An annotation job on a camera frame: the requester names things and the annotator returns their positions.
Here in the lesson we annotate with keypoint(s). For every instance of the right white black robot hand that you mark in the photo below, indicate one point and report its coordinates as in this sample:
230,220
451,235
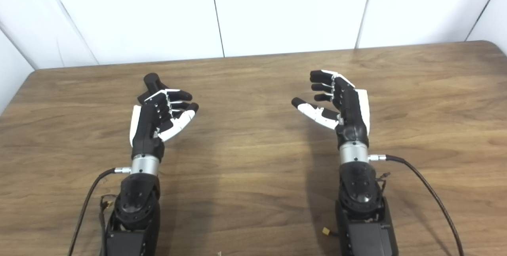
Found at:
352,121

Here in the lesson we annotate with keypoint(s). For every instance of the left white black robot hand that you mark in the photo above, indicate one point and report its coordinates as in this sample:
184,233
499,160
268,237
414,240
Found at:
146,129

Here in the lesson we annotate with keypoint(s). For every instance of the black peg with square base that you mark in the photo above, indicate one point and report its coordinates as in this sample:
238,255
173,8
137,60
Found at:
152,81

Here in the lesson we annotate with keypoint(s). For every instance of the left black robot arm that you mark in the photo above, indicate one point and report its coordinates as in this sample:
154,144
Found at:
134,208

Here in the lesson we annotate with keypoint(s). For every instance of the yellow plug connector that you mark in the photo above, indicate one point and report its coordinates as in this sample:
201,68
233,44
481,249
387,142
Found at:
325,231

